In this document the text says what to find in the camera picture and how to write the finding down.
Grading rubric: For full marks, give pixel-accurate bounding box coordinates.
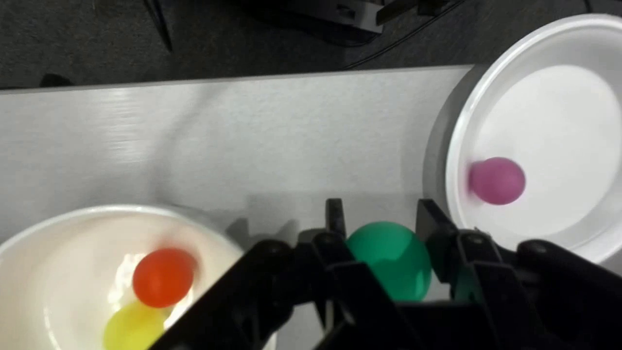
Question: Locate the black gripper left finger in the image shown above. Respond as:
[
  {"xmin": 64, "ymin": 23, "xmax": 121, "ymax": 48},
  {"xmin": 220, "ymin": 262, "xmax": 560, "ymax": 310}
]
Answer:
[{"xmin": 150, "ymin": 198, "xmax": 416, "ymax": 350}]

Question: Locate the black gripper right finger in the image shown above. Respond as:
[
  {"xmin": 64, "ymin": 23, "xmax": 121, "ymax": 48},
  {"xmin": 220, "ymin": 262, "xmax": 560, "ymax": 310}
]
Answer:
[{"xmin": 416, "ymin": 198, "xmax": 622, "ymax": 350}]

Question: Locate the green ball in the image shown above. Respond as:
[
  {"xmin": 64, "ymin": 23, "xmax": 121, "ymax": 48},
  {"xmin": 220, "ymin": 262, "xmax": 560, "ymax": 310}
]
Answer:
[{"xmin": 346, "ymin": 221, "xmax": 432, "ymax": 301}]

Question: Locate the purple ball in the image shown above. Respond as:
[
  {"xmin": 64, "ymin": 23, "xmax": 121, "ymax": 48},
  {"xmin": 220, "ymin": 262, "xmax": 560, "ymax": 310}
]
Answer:
[{"xmin": 469, "ymin": 157, "xmax": 527, "ymax": 205}]

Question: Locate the orange ball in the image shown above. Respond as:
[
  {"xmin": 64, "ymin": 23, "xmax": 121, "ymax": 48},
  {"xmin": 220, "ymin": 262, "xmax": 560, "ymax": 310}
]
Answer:
[{"xmin": 132, "ymin": 246, "xmax": 195, "ymax": 308}]

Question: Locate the yellow ball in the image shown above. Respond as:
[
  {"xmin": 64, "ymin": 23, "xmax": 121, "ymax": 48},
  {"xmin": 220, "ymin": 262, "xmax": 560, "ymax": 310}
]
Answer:
[{"xmin": 103, "ymin": 301, "xmax": 167, "ymax": 350}]

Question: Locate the white foam plate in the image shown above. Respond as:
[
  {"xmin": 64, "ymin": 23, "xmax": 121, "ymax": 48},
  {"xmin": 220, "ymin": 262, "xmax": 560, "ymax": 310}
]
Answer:
[{"xmin": 443, "ymin": 13, "xmax": 622, "ymax": 262}]

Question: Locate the white bowl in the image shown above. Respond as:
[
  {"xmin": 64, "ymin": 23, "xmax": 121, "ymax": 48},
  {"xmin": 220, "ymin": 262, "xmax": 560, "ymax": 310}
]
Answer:
[{"xmin": 0, "ymin": 203, "xmax": 243, "ymax": 350}]

